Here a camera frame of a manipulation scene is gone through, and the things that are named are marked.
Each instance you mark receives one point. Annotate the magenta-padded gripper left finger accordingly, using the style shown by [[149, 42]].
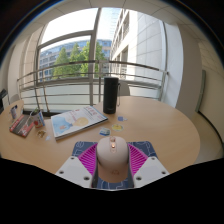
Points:
[[71, 168]]

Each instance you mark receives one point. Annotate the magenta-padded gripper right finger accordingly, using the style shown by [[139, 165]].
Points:
[[151, 168]]

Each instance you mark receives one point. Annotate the round yellow sticker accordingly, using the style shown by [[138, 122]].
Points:
[[117, 127]]

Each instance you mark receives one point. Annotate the light illustrated magazine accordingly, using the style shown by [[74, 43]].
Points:
[[78, 121]]

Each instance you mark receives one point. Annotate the metal window railing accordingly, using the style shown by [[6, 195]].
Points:
[[66, 63]]

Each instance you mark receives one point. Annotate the black tumbler bottle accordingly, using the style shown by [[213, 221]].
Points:
[[110, 95]]

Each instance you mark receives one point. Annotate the beige computer mouse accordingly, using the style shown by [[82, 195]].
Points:
[[112, 155]]

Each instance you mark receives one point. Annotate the blue and white sticker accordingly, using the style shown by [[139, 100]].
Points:
[[104, 131]]

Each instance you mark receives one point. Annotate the white chair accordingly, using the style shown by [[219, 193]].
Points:
[[124, 89]]

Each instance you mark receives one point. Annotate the red and grey magazine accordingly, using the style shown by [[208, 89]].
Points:
[[21, 126]]

